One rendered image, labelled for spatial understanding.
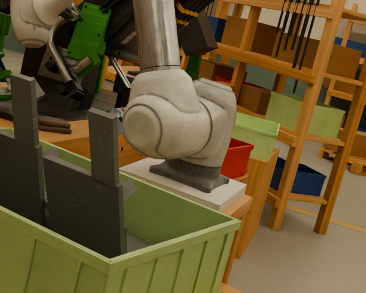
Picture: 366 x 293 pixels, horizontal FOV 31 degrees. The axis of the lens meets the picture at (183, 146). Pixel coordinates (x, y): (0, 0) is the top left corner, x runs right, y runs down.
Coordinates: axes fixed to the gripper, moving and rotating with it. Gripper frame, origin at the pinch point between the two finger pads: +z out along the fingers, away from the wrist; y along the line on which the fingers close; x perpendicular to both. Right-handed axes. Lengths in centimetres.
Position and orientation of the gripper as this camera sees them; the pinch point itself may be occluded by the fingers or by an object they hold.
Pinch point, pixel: (70, 11)
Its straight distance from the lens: 240.1
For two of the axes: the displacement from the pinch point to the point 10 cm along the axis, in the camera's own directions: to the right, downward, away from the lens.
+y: -3.9, -8.8, 2.7
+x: -8.8, 4.4, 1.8
